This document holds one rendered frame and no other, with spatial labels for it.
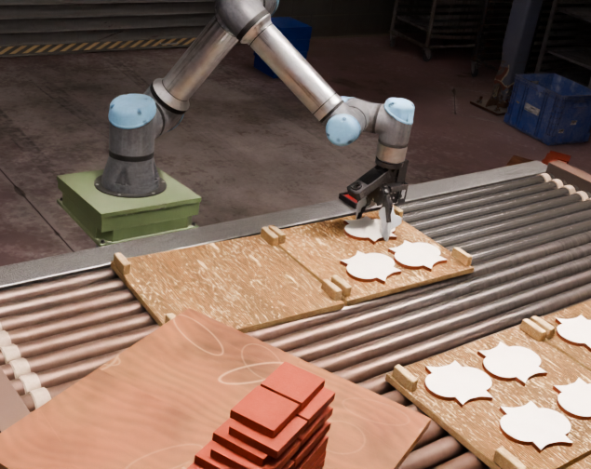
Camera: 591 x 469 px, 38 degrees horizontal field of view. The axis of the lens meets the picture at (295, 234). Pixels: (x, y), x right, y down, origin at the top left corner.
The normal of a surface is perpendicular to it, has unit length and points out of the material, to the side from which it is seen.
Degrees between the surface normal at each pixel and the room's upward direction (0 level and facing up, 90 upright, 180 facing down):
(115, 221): 90
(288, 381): 0
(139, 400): 0
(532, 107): 90
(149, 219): 90
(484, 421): 0
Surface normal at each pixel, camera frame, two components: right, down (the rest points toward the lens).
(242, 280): 0.13, -0.88
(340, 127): -0.30, 0.36
